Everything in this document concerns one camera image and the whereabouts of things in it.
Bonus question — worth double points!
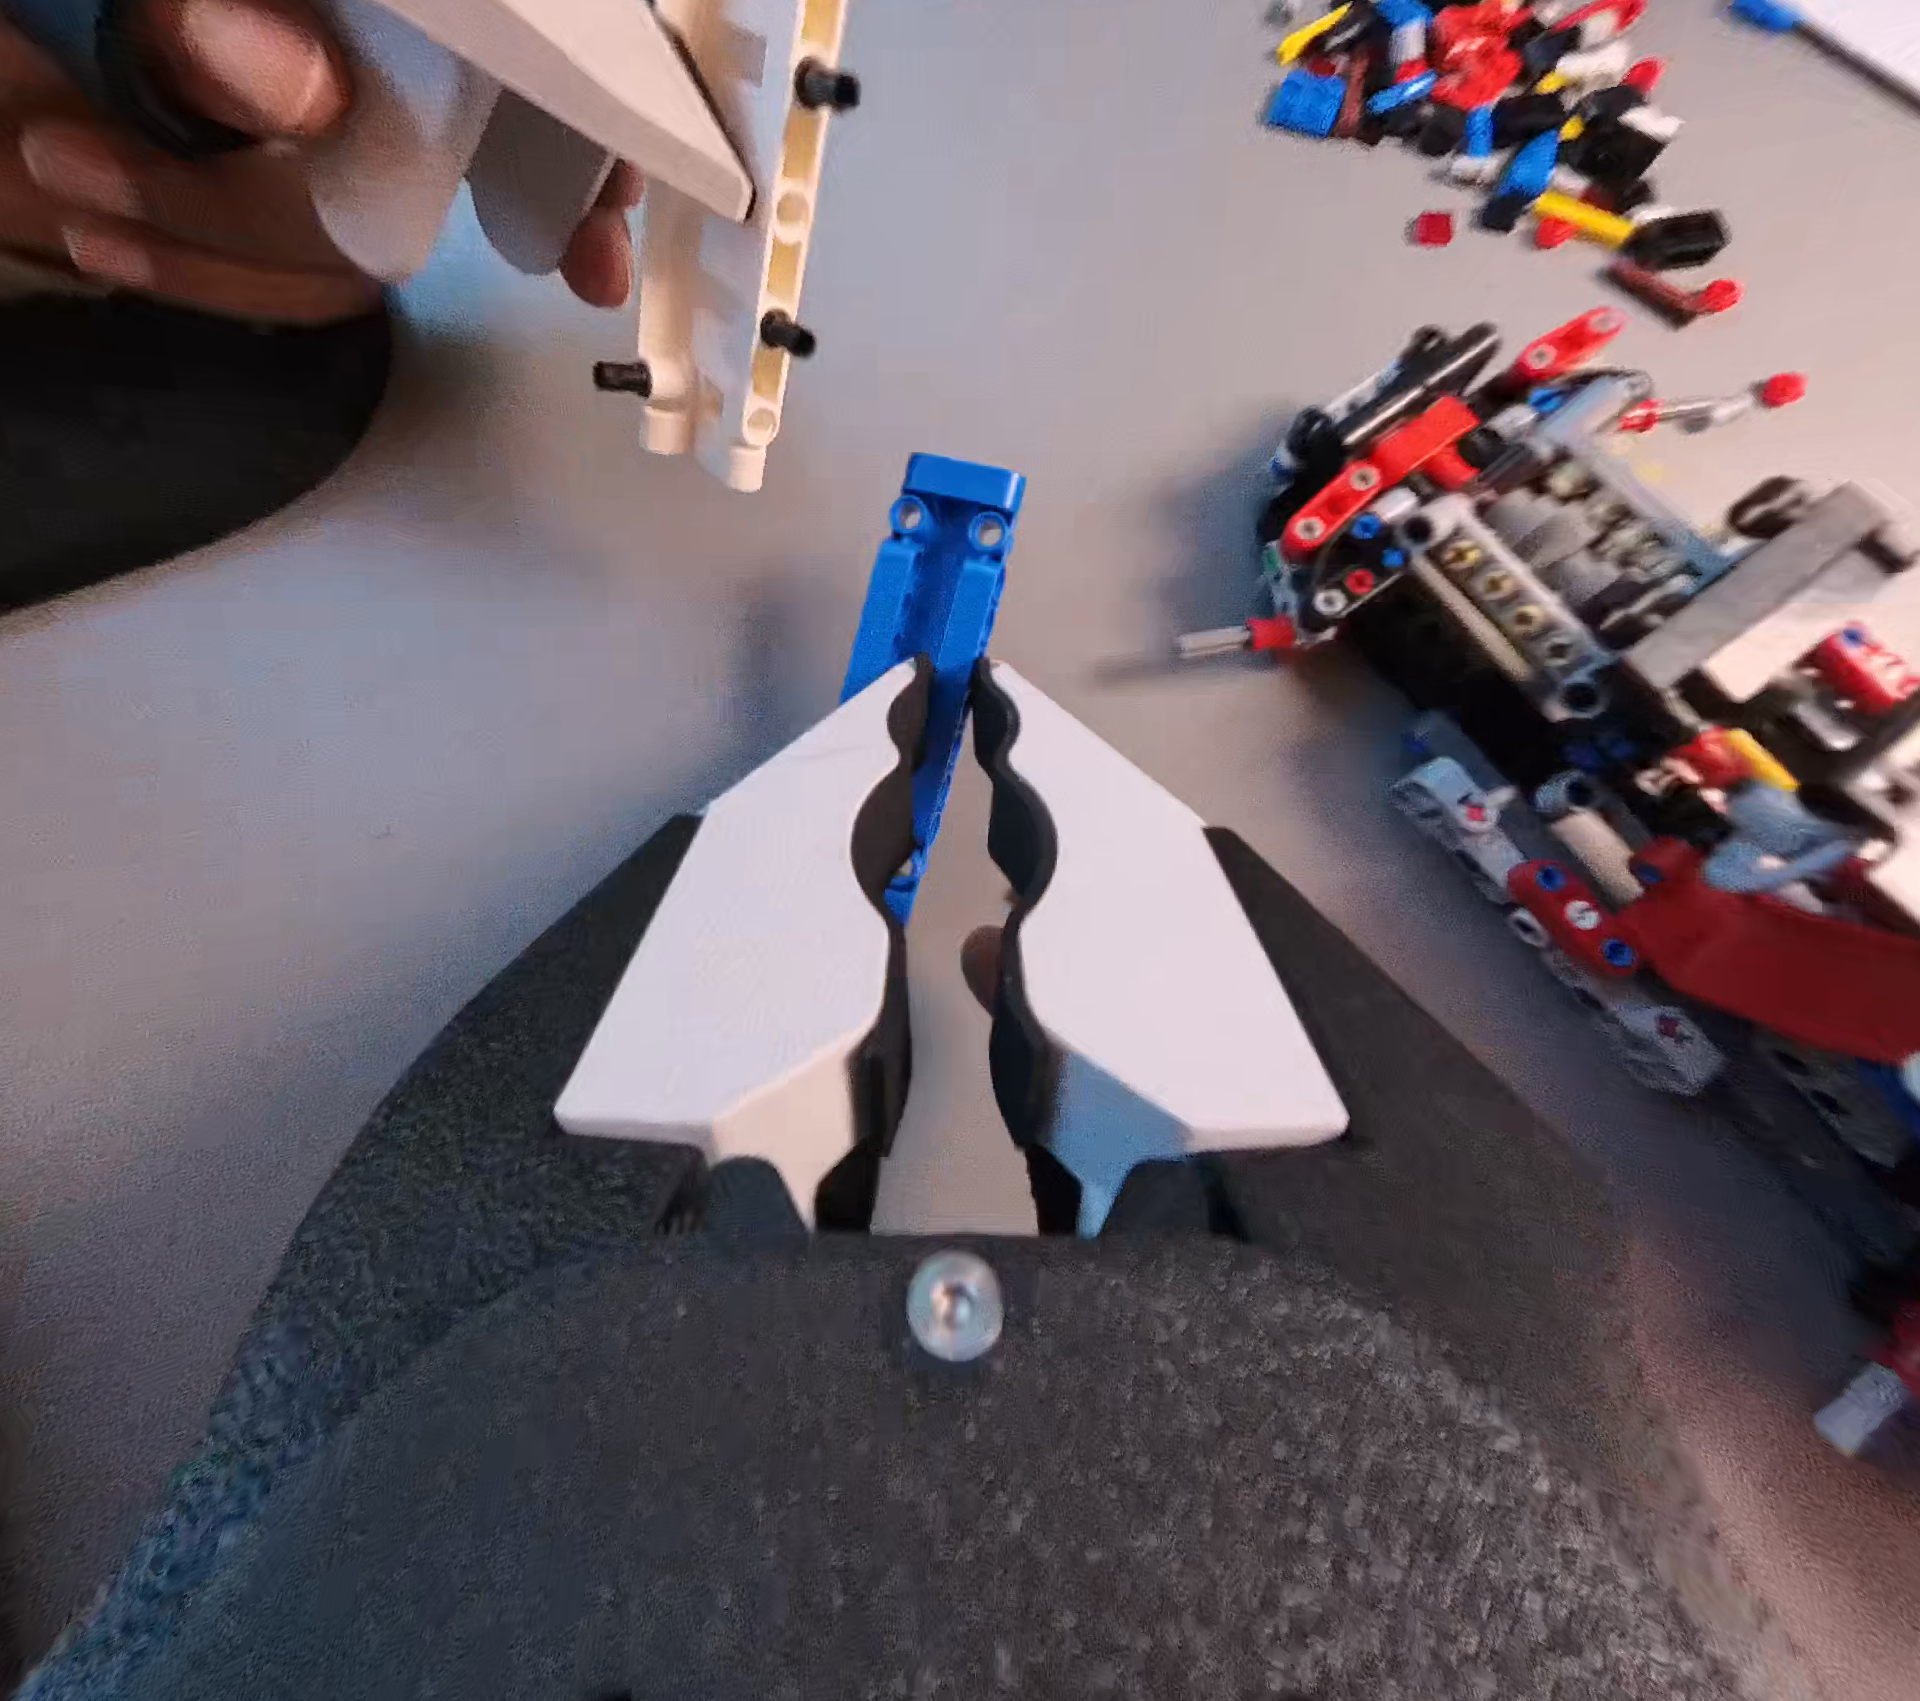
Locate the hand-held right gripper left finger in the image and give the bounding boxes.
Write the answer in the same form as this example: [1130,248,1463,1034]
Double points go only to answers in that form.
[554,658,924,1232]

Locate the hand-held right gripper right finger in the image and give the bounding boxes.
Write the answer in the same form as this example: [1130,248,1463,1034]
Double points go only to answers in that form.
[969,663,1349,1232]

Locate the black textured pad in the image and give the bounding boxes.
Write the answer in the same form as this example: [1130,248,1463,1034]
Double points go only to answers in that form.
[0,288,395,613]

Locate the white lego panel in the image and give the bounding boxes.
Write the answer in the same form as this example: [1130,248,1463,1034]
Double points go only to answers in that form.
[635,0,876,495]

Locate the partly built lego truck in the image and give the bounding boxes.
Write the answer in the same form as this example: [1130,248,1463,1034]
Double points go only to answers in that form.
[1176,309,1920,1461]

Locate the blue lego panel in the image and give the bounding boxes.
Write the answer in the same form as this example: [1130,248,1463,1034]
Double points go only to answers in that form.
[836,453,1030,931]

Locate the pile of mixed lego pieces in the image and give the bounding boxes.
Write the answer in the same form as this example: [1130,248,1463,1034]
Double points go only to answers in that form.
[1257,0,1748,326]

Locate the person's left hand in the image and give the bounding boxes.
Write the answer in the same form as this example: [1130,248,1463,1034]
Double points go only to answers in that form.
[0,0,648,326]

